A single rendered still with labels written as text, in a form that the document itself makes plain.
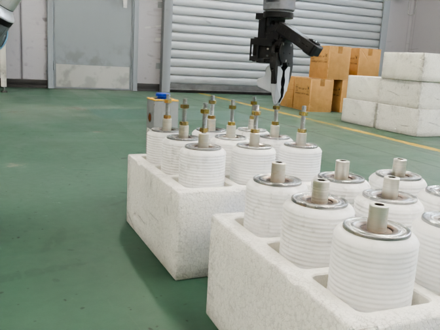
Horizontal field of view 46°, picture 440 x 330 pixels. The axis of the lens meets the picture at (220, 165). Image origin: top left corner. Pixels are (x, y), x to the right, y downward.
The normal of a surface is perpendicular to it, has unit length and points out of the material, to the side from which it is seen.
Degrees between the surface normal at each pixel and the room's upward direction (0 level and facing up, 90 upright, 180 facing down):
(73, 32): 90
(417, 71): 90
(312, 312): 90
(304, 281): 0
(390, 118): 90
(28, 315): 0
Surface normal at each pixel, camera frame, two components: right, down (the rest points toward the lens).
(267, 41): -0.55, 0.14
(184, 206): 0.40, 0.21
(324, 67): -0.91, 0.03
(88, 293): 0.06, -0.98
